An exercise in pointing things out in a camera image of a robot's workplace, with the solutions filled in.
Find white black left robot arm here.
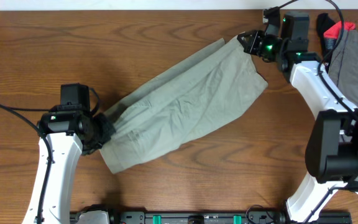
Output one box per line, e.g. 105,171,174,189
23,83,115,223

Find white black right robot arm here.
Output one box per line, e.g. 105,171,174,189
238,7,358,223

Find grey garment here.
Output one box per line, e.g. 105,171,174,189
328,30,358,107

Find black garment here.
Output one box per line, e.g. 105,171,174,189
316,13,336,56

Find red garment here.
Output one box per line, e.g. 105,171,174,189
323,22,356,39

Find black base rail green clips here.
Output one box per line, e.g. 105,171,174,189
70,203,352,224

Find khaki green shorts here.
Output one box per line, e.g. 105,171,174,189
101,38,268,174

